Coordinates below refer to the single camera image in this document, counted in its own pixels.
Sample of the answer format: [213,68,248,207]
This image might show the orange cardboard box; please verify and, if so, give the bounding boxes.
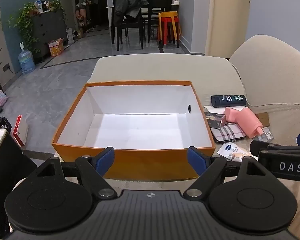
[52,80,216,182]

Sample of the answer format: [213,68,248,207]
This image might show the dark printed small box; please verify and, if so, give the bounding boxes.
[204,112,227,130]

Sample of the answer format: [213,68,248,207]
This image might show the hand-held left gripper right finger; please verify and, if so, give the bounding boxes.
[183,146,275,200]

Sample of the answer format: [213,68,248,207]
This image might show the dark dining table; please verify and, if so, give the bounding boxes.
[107,4,180,30]

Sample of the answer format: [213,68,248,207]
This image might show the pink pump bottle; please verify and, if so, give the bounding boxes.
[224,106,265,138]

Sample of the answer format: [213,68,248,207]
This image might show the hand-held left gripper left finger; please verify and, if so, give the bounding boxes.
[27,147,117,200]

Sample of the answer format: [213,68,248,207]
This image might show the patterned open cardboard box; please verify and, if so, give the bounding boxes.
[48,38,65,57]

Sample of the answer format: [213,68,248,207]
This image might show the white printed pouch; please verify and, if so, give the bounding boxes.
[217,144,251,161]

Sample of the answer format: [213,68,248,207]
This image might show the blue water jug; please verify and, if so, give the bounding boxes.
[18,42,36,75]

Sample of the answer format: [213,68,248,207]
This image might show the red plastic stool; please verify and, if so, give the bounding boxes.
[160,17,177,46]

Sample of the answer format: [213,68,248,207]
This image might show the beige fabric sofa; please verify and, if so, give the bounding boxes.
[54,34,300,240]

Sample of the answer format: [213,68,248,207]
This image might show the red and white box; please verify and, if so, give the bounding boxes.
[10,114,29,147]

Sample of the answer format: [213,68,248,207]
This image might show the dark grey cabinet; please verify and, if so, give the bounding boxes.
[27,10,68,63]

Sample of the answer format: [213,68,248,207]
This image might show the trailing green plant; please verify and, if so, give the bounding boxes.
[9,2,40,54]

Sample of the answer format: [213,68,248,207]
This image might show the grey labelled box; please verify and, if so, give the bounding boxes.
[262,127,275,141]

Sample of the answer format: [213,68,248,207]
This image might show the brown cardboard box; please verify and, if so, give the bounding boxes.
[254,112,271,127]

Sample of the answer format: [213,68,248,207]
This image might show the dark jacket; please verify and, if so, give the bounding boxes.
[114,0,149,27]

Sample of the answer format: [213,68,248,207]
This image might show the dark blue bottle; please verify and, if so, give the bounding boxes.
[211,95,247,108]

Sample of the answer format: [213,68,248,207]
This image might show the black plastic bag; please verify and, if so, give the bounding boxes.
[0,117,12,137]

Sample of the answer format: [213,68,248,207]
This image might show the plaid zip case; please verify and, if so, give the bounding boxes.
[211,122,247,144]

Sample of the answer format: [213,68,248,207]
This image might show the black dining chair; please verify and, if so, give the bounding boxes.
[146,0,173,43]
[112,5,145,51]

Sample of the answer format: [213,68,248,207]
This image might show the small green plant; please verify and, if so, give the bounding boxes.
[50,0,67,18]

